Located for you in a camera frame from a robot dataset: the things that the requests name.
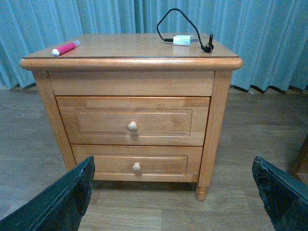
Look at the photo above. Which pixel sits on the wooden nightstand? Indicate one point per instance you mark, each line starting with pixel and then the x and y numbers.
pixel 136 65

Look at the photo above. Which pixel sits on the drawer wooden knob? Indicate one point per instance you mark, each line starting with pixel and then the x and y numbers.
pixel 132 126
pixel 136 167

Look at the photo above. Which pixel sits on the pink marker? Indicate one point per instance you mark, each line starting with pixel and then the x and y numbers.
pixel 65 48

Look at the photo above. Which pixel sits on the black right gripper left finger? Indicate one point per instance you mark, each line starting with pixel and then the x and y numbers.
pixel 60 207

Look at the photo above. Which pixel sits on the light blue curtain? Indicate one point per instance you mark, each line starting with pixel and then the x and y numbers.
pixel 271 36

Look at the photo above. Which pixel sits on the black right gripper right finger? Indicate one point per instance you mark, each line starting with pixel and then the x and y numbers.
pixel 284 197

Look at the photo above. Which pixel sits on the white charger adapter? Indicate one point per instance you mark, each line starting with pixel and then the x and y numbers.
pixel 184 40

